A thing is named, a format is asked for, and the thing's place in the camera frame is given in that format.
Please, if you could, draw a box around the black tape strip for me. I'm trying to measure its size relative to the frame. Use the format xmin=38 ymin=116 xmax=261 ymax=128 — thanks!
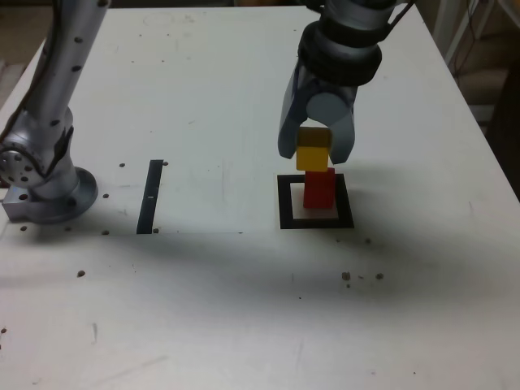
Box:
xmin=136 ymin=159 xmax=163 ymax=236

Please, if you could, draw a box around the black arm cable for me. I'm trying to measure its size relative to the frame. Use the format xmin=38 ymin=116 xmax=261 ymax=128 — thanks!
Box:
xmin=0 ymin=0 xmax=416 ymax=180

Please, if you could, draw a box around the black tape square outline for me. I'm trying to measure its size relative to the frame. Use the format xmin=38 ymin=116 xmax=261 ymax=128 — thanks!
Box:
xmin=276 ymin=173 xmax=355 ymax=231

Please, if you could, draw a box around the red cube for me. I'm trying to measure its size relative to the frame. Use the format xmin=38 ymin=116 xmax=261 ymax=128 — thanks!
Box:
xmin=302 ymin=166 xmax=336 ymax=210

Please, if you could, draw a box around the yellow cube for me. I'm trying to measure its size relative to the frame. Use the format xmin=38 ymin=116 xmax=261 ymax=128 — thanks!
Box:
xmin=295 ymin=127 xmax=332 ymax=171

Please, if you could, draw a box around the white furniture frame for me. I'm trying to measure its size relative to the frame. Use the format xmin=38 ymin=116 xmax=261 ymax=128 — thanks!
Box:
xmin=432 ymin=0 xmax=495 ymax=66

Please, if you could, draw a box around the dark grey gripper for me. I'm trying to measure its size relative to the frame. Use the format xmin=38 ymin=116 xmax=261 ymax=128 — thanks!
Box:
xmin=277 ymin=60 xmax=359 ymax=165

